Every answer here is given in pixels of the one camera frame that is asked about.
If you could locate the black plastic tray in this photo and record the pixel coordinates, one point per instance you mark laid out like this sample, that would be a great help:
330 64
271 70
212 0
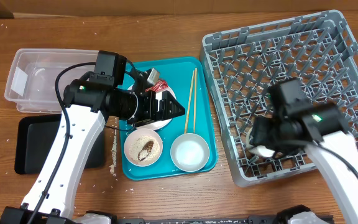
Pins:
34 139

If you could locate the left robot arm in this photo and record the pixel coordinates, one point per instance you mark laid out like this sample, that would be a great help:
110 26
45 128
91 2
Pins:
87 103

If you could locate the clear plastic storage bin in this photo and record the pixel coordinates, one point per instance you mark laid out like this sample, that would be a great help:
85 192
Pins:
31 80

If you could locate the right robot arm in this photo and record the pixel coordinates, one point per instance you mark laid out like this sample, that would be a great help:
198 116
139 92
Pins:
321 130

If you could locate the grey dishwasher rack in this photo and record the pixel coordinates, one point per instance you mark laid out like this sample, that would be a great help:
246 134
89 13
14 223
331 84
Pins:
240 64

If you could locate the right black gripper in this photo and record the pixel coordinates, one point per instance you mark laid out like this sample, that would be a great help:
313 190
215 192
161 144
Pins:
261 136

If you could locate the wooden chopstick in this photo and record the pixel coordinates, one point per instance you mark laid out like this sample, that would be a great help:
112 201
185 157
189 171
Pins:
189 101
195 99

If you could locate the left wooden chopstick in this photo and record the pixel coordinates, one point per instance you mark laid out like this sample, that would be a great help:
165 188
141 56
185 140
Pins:
189 101

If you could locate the white paper cup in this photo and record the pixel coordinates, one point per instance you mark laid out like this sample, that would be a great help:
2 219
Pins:
261 151

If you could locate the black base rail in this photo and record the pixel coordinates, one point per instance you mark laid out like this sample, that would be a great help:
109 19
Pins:
197 221

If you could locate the right wooden chopstick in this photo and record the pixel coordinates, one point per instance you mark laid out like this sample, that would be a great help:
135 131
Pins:
195 99

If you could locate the grey round bowl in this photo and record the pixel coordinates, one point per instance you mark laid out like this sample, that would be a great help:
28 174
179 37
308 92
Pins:
189 152

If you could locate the pink bowl with rice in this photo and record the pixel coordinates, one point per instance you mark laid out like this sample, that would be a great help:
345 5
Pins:
135 142

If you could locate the brown food scrap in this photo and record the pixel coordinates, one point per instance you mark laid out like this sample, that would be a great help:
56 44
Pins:
146 150

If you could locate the white round plate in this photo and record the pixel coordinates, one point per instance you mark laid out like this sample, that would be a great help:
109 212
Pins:
157 124

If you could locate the red foil wrapper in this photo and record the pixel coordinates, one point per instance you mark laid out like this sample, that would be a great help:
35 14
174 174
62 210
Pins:
159 86

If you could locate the teal serving tray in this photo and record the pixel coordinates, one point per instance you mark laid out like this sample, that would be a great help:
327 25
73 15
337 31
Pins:
177 72

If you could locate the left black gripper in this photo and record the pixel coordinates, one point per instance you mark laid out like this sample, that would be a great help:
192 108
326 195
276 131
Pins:
150 113

